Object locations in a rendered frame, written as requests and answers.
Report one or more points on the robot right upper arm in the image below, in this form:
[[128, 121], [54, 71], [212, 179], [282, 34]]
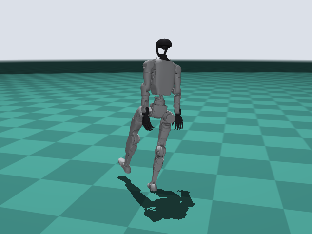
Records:
[[176, 89]]

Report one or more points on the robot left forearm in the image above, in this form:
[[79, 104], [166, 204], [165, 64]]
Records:
[[145, 98]]

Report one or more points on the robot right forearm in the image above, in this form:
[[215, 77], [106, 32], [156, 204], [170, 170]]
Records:
[[177, 103]]

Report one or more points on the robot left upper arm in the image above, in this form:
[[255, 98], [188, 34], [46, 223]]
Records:
[[147, 73]]

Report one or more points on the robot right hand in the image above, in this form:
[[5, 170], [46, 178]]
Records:
[[178, 120]]

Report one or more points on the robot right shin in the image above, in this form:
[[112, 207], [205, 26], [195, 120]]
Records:
[[157, 165]]

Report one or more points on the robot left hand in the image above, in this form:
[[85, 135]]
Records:
[[146, 120]]

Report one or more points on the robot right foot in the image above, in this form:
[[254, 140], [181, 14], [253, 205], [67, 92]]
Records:
[[152, 187]]

